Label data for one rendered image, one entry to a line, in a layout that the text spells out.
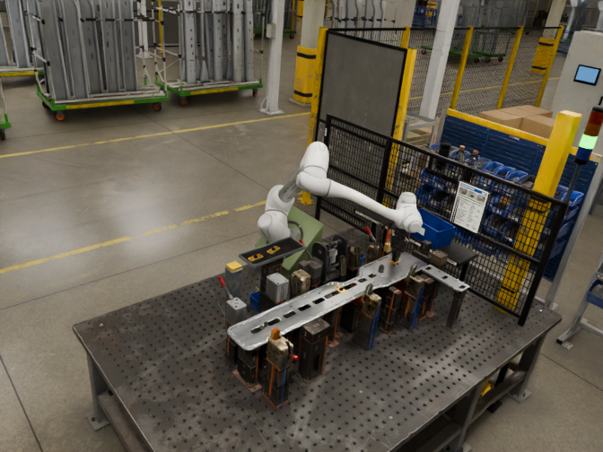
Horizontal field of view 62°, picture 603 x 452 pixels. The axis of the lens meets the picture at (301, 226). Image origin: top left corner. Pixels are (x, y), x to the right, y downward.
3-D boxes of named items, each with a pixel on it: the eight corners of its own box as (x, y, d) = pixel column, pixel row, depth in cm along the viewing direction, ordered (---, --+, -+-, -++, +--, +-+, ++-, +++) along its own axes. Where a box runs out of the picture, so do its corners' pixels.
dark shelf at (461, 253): (458, 267, 313) (459, 264, 312) (353, 212, 370) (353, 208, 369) (477, 257, 327) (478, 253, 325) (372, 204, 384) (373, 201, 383)
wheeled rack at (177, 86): (180, 108, 928) (178, 4, 846) (153, 94, 992) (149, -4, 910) (262, 97, 1048) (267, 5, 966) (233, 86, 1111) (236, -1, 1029)
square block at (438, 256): (429, 305, 327) (441, 257, 310) (419, 299, 332) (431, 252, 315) (436, 300, 332) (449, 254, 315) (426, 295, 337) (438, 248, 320)
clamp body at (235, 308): (232, 368, 262) (234, 312, 245) (220, 355, 269) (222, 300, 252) (248, 360, 268) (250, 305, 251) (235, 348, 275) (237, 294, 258)
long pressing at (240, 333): (250, 356, 230) (250, 353, 229) (222, 330, 244) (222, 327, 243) (429, 265, 315) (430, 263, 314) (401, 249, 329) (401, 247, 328)
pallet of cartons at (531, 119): (510, 208, 654) (534, 129, 605) (459, 186, 708) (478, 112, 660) (556, 191, 722) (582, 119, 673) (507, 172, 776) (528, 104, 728)
